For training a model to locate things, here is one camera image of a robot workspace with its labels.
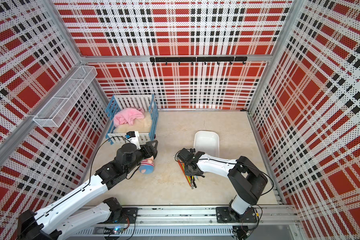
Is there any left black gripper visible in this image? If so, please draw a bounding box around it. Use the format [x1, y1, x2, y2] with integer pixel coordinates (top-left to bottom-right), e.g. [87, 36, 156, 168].
[125, 139, 158, 174]

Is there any orange sleeve hex key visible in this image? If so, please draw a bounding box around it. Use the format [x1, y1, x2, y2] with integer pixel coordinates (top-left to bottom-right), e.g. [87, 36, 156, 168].
[179, 163, 191, 187]

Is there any red sleeve hex key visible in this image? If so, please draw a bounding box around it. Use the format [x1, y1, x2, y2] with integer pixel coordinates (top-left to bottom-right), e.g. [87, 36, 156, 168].
[177, 160, 194, 189]

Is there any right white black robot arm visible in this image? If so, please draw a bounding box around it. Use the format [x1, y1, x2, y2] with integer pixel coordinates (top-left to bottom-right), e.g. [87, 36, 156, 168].
[174, 149, 269, 223]

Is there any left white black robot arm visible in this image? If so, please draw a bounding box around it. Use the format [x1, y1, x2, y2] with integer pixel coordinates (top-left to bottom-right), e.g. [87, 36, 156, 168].
[17, 140, 158, 240]

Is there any white plastic storage box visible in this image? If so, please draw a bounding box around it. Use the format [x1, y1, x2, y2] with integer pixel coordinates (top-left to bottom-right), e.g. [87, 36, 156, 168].
[194, 131, 220, 157]

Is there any plush doll striped hat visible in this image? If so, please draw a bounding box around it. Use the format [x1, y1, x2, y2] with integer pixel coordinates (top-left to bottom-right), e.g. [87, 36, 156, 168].
[139, 156, 155, 175]

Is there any cream fluffy mattress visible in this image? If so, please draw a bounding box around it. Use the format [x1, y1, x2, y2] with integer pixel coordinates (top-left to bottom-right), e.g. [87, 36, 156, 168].
[113, 112, 152, 134]

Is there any pink plush blanket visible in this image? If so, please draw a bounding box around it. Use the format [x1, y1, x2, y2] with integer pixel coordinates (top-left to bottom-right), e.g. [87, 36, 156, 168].
[113, 108, 145, 128]

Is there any blue white toy crib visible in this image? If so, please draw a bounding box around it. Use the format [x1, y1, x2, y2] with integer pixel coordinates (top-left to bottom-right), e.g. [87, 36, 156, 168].
[106, 95, 159, 145]

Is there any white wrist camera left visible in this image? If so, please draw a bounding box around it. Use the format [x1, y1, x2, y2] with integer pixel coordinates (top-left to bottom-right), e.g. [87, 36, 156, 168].
[125, 131, 141, 150]

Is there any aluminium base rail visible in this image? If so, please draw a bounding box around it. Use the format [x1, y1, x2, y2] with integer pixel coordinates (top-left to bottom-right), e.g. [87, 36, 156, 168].
[74, 205, 304, 240]

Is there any black wall hook rail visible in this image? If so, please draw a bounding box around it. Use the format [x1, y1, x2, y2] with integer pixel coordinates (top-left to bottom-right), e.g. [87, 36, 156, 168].
[150, 57, 248, 64]

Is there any white wire mesh shelf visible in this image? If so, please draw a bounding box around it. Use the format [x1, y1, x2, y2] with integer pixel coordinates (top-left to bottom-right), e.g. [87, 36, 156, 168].
[33, 66, 97, 128]

